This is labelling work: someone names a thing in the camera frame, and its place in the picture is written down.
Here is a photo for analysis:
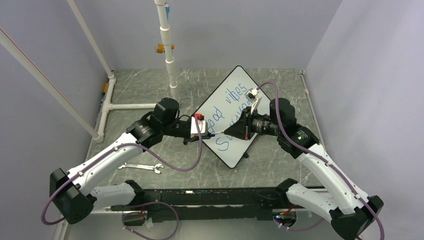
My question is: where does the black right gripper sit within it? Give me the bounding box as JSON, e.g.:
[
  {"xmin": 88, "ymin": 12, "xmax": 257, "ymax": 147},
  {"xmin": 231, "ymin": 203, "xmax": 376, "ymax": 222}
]
[{"xmin": 224, "ymin": 106, "xmax": 282, "ymax": 141}]

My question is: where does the whiteboard marker pen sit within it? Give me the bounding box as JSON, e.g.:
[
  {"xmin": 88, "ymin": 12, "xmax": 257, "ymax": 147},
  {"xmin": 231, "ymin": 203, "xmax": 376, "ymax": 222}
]
[{"xmin": 211, "ymin": 131, "xmax": 225, "ymax": 137}]

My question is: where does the white whiteboard black frame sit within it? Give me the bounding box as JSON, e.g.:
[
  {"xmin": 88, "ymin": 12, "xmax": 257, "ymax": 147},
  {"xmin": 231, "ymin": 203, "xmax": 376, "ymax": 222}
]
[{"xmin": 194, "ymin": 65, "xmax": 258, "ymax": 169}]

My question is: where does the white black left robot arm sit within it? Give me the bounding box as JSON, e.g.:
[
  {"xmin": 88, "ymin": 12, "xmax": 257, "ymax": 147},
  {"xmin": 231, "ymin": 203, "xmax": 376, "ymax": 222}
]
[{"xmin": 41, "ymin": 97, "xmax": 208, "ymax": 225}]

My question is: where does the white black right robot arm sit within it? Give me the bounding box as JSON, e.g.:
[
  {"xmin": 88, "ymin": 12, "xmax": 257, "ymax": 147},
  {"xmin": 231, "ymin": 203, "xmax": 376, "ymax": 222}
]
[{"xmin": 223, "ymin": 98, "xmax": 384, "ymax": 240}]

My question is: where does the silver wrench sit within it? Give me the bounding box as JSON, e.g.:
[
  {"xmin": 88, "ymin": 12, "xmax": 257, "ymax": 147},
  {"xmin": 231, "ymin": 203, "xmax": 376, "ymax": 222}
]
[{"xmin": 118, "ymin": 163, "xmax": 164, "ymax": 174}]

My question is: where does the yellow pipe clamp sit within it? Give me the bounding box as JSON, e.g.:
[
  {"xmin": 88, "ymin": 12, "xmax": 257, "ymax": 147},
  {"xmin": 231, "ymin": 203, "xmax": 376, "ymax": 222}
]
[{"xmin": 154, "ymin": 43, "xmax": 165, "ymax": 54}]

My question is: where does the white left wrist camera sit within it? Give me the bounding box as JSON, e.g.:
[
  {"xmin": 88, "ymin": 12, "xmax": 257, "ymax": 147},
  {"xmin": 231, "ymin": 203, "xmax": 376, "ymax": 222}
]
[{"xmin": 190, "ymin": 113, "xmax": 209, "ymax": 138}]

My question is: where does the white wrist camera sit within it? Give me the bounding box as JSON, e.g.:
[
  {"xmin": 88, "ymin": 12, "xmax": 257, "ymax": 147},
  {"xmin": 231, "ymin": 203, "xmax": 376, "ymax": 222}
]
[
  {"xmin": 245, "ymin": 88, "xmax": 262, "ymax": 114},
  {"xmin": 190, "ymin": 113, "xmax": 209, "ymax": 138}
]

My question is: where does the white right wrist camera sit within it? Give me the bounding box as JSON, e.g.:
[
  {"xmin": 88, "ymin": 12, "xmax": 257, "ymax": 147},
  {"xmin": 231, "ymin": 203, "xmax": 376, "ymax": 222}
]
[{"xmin": 245, "ymin": 88, "xmax": 262, "ymax": 114}]

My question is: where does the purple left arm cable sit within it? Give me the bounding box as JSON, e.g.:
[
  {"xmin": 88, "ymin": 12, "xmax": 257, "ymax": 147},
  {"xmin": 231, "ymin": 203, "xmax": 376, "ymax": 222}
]
[{"xmin": 41, "ymin": 115, "xmax": 204, "ymax": 226}]

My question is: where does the white PVC pipe frame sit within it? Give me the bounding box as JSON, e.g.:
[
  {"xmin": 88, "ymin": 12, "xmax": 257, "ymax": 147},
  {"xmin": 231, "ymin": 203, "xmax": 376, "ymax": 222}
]
[{"xmin": 0, "ymin": 0, "xmax": 178, "ymax": 143}]

